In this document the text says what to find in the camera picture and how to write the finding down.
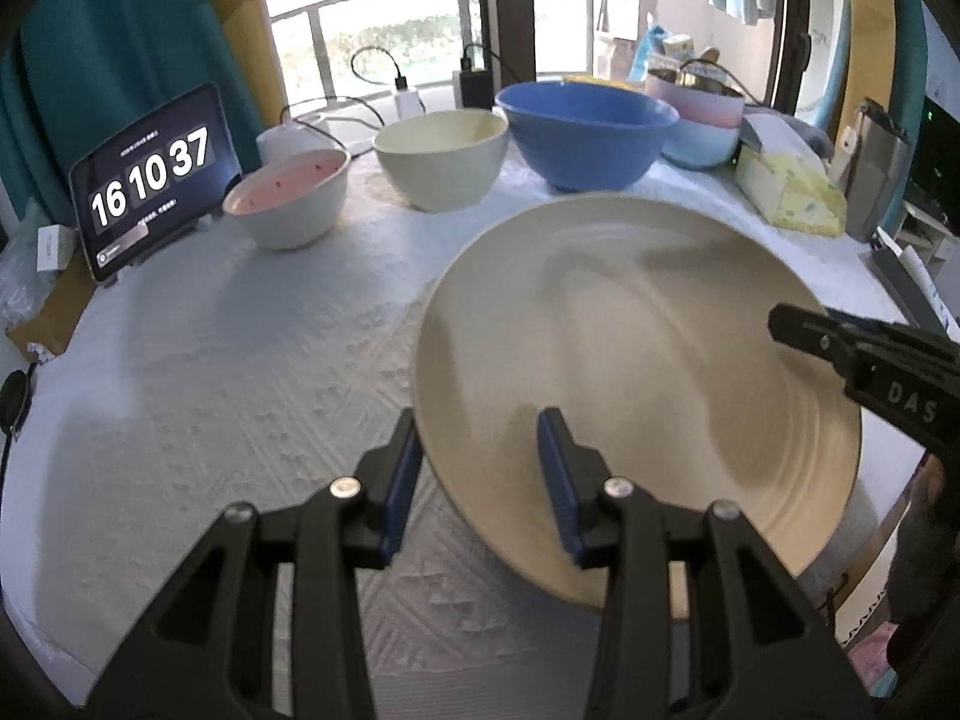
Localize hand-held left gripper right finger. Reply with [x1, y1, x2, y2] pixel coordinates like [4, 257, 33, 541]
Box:
[536, 406, 878, 720]

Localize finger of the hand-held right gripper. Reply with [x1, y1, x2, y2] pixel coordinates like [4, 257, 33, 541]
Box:
[769, 303, 890, 385]
[825, 311, 960, 367]

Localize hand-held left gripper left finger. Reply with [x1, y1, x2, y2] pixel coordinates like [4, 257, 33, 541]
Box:
[79, 406, 425, 720]

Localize beige plate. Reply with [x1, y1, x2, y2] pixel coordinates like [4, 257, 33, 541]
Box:
[411, 195, 863, 608]

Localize pink spotted bowl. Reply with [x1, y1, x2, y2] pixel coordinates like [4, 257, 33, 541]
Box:
[223, 148, 352, 251]

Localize person's right forearm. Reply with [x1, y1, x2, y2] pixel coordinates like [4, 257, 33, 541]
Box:
[889, 454, 960, 631]

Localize yellow tissue pack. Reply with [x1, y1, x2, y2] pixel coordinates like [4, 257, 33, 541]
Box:
[733, 146, 848, 235]

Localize steel thermos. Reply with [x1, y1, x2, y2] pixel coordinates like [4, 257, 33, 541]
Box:
[840, 97, 912, 243]

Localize black monitor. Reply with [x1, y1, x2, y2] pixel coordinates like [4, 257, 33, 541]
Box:
[904, 94, 960, 226]

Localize grey pouch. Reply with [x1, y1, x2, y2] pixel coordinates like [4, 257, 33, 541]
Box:
[739, 111, 833, 160]

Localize plain pink bowl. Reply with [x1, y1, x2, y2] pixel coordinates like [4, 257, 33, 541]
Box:
[645, 79, 745, 130]

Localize steel bowl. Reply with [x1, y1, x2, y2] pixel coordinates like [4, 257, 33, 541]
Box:
[646, 64, 745, 102]

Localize large blue bowl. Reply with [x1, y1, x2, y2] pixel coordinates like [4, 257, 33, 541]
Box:
[495, 80, 680, 194]

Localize yellow curtain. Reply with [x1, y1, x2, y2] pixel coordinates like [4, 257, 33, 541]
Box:
[814, 0, 901, 136]
[202, 0, 290, 121]

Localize cream bowl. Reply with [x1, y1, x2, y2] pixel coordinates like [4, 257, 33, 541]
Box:
[373, 109, 511, 212]

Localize blue plastic bag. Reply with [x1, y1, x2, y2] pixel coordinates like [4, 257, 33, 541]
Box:
[637, 22, 668, 80]

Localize white desk lamp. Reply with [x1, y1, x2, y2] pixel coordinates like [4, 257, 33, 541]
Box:
[184, 0, 335, 164]

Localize cardboard box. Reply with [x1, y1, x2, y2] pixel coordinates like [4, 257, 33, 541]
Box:
[6, 251, 98, 357]

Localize black round puck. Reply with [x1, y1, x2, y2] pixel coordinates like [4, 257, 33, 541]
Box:
[0, 370, 35, 436]

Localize tablet with clock display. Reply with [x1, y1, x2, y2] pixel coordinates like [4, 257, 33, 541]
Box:
[69, 84, 242, 284]

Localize black power adapter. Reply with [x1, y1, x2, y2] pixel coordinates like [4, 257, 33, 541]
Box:
[452, 64, 496, 110]

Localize small white box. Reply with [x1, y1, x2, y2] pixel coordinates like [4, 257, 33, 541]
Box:
[34, 223, 76, 272]

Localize balcony railing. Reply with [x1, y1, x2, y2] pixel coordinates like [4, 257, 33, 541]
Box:
[266, 0, 627, 102]

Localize teal curtain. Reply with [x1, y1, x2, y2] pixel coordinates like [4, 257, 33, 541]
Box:
[0, 0, 263, 218]

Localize dark sliding door frame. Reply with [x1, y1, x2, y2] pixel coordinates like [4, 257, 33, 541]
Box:
[476, 0, 537, 85]
[776, 0, 841, 113]

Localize black cable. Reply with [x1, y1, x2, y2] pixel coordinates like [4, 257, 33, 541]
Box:
[461, 43, 526, 85]
[351, 45, 410, 91]
[281, 96, 387, 158]

